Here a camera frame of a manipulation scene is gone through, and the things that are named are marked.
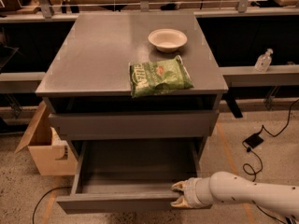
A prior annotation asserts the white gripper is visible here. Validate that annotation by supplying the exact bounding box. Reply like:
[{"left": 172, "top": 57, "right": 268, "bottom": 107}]
[{"left": 171, "top": 178, "right": 214, "bottom": 208}]

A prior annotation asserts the grey drawer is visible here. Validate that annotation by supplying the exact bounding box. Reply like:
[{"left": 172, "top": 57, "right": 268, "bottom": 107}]
[
  {"left": 49, "top": 111, "right": 219, "bottom": 141},
  {"left": 57, "top": 138, "right": 199, "bottom": 214}
]

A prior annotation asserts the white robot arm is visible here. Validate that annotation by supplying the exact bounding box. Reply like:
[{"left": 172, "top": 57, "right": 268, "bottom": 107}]
[{"left": 171, "top": 172, "right": 299, "bottom": 221}]

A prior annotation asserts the grey top drawer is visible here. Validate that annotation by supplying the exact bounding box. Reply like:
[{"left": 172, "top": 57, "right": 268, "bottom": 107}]
[{"left": 49, "top": 111, "right": 219, "bottom": 141}]

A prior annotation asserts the grey drawer cabinet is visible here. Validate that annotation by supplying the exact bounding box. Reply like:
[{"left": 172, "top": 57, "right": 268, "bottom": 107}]
[{"left": 36, "top": 12, "right": 227, "bottom": 152}]

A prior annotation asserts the open cardboard box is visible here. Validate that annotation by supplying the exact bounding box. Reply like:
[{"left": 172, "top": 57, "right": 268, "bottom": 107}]
[{"left": 15, "top": 102, "right": 78, "bottom": 175}]

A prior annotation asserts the black power adapter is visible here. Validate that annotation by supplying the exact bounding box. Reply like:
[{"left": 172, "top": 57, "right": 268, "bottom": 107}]
[{"left": 245, "top": 133, "right": 263, "bottom": 148}]

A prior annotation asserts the black cylindrical floor object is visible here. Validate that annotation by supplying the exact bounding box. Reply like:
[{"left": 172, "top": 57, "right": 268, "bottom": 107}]
[{"left": 285, "top": 217, "right": 297, "bottom": 224}]

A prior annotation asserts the green chip bag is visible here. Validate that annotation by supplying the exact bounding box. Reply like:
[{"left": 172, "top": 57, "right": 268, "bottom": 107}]
[{"left": 129, "top": 55, "right": 193, "bottom": 98}]

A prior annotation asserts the white bowl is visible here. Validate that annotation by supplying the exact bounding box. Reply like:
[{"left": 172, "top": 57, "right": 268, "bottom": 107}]
[{"left": 148, "top": 29, "right": 188, "bottom": 53}]

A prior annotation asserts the clear sanitizer pump bottle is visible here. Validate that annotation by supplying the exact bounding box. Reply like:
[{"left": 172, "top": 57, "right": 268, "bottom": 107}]
[{"left": 254, "top": 49, "right": 273, "bottom": 72}]

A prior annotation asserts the black cable right floor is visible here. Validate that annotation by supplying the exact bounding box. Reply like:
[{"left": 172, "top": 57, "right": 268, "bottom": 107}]
[{"left": 241, "top": 98, "right": 299, "bottom": 224}]

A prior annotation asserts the black cable floor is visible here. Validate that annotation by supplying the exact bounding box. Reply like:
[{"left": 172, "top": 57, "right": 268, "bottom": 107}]
[
  {"left": 241, "top": 98, "right": 299, "bottom": 224},
  {"left": 32, "top": 186, "right": 73, "bottom": 224}
]

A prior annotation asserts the black cable left floor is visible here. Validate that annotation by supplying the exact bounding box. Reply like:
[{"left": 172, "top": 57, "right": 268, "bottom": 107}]
[{"left": 32, "top": 186, "right": 73, "bottom": 224}]

